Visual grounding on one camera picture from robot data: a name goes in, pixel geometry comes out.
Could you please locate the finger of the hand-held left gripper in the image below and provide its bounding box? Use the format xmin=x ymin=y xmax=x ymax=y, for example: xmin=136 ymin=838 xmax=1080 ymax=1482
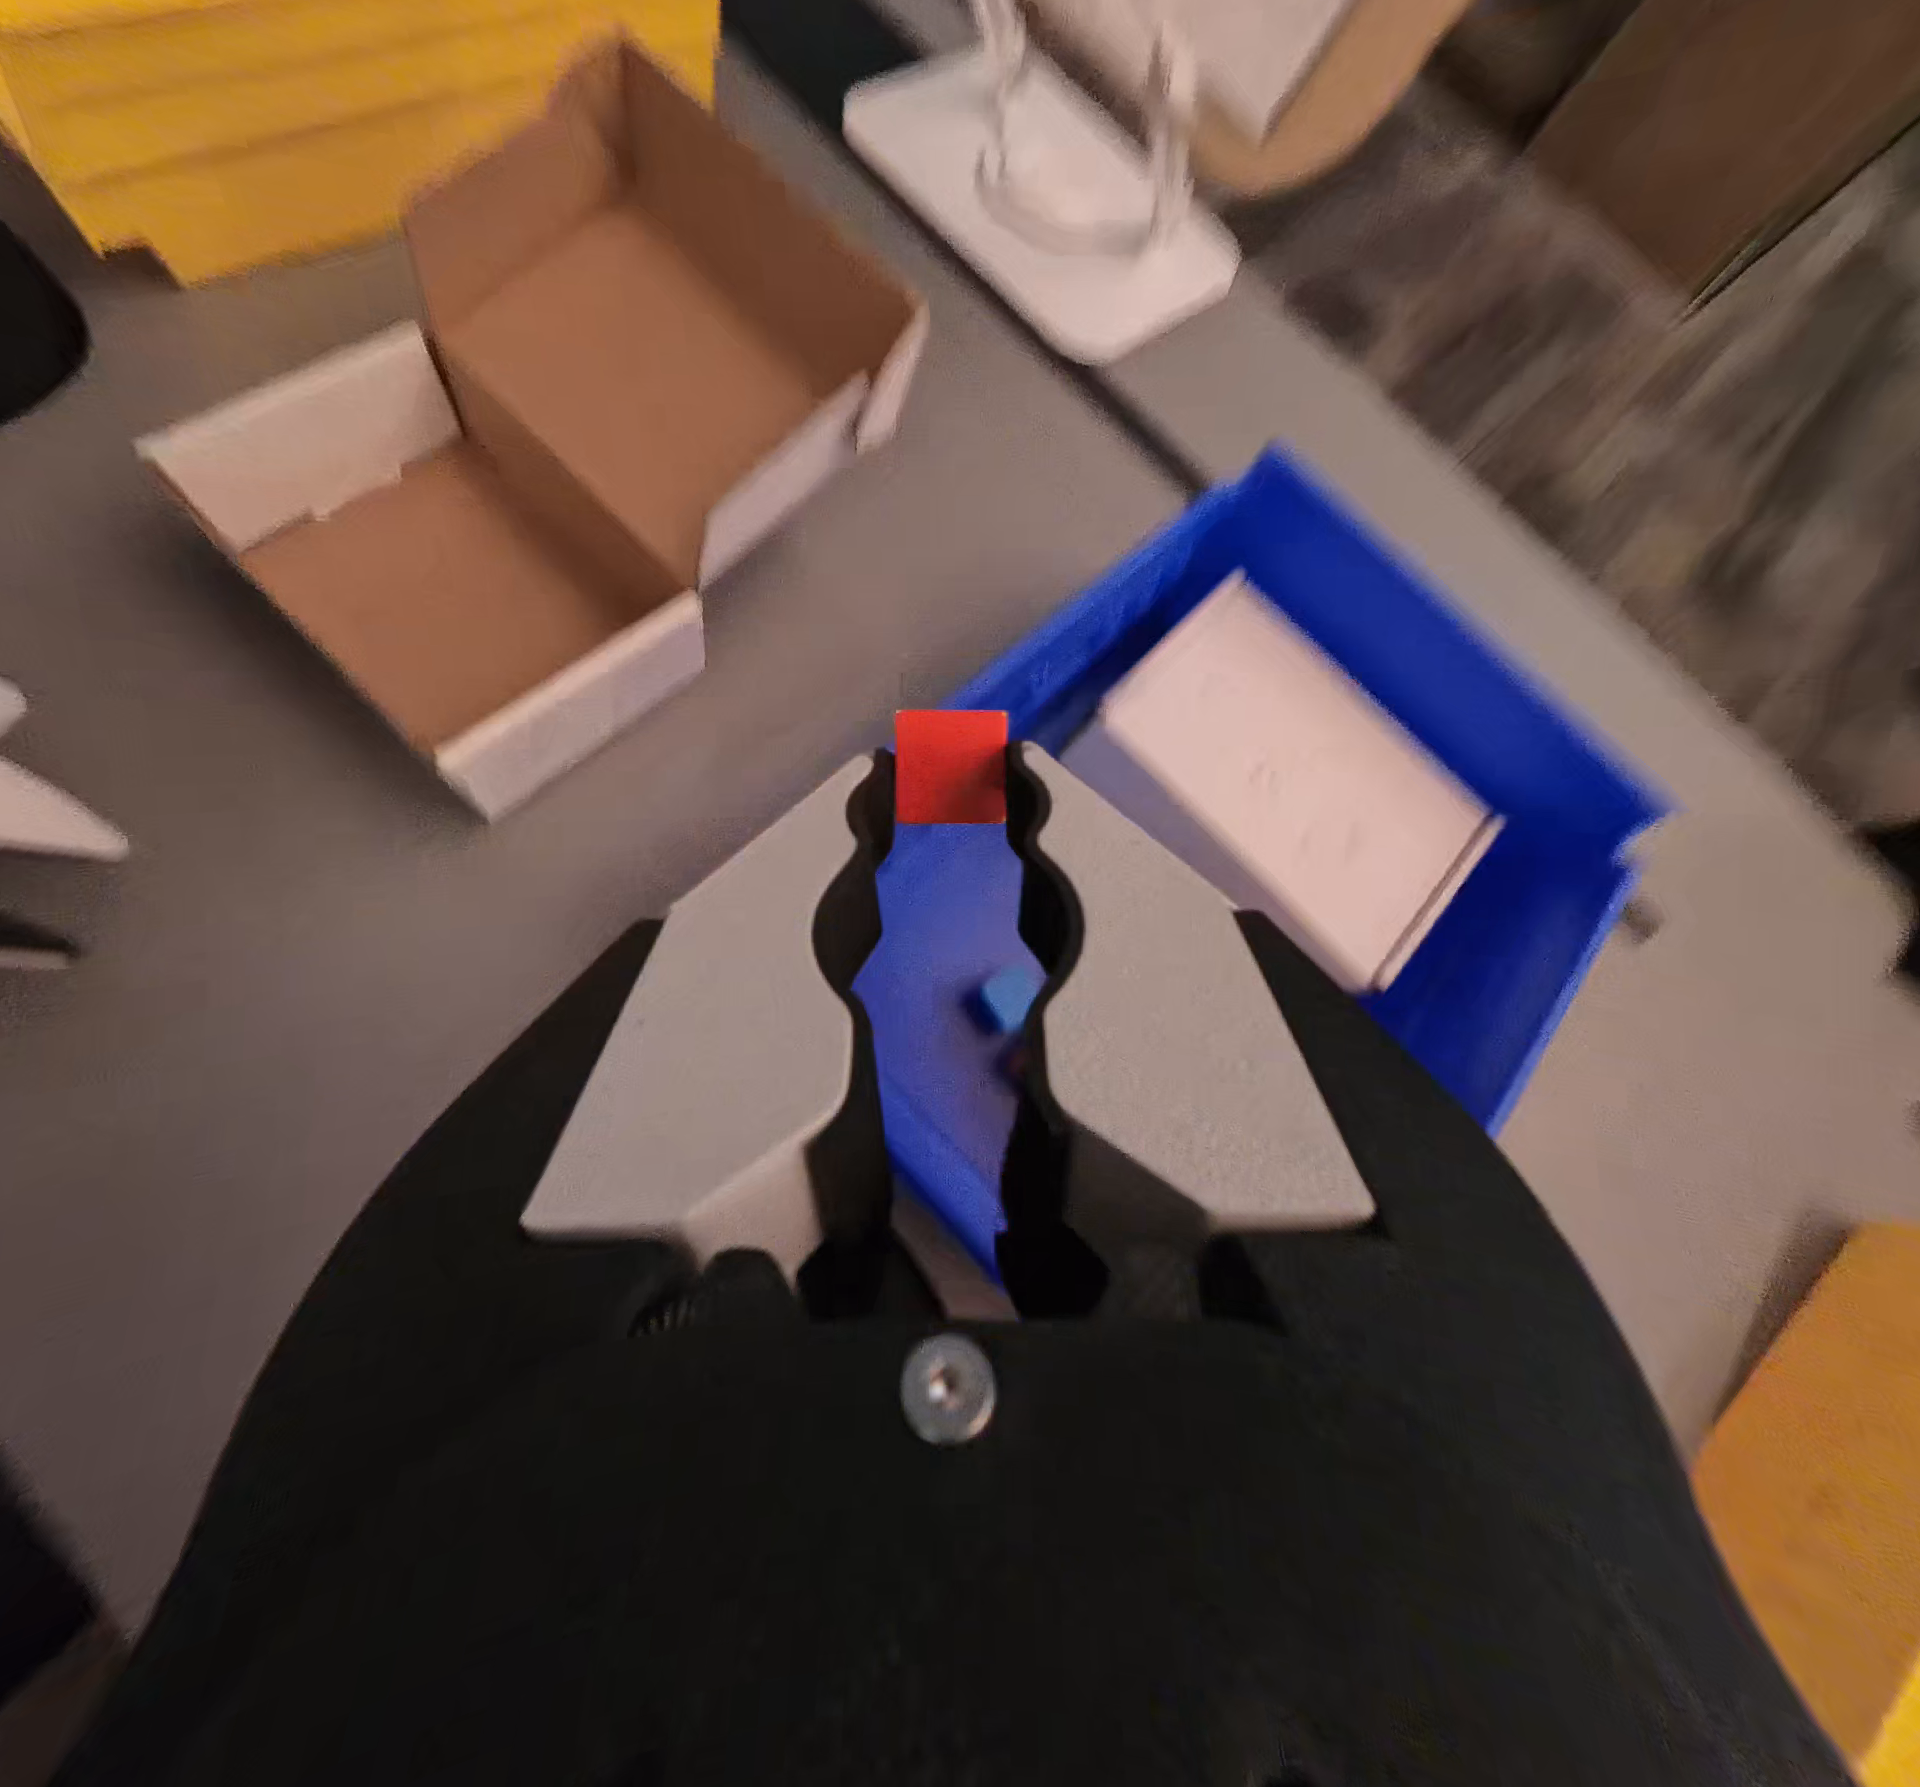
xmin=0 ymin=751 xmax=131 ymax=866

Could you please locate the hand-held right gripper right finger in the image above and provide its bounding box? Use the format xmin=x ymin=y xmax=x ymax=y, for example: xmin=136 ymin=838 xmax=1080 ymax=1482
xmin=996 ymin=743 xmax=1379 ymax=1272

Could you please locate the yellow plastic bin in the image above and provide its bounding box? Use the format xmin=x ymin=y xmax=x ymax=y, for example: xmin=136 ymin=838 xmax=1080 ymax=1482
xmin=0 ymin=0 xmax=737 ymax=289
xmin=1691 ymin=1224 xmax=1920 ymax=1787

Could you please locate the brown wooden board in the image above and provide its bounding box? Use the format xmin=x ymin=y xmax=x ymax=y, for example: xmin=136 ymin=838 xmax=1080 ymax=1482
xmin=1530 ymin=0 xmax=1920 ymax=310

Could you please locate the blue plastic bin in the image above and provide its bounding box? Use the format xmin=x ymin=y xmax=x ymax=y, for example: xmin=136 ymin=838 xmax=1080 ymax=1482
xmin=852 ymin=444 xmax=1677 ymax=1286

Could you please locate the small white cardboard box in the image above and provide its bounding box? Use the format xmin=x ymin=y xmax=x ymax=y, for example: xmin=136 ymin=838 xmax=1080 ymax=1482
xmin=1055 ymin=574 xmax=1506 ymax=994

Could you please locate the red wooden cube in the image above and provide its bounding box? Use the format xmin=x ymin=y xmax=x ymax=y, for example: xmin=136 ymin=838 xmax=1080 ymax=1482
xmin=894 ymin=712 xmax=1009 ymax=825

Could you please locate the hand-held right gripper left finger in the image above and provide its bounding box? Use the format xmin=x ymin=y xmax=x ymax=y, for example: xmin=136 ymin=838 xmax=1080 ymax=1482
xmin=518 ymin=749 xmax=901 ymax=1277

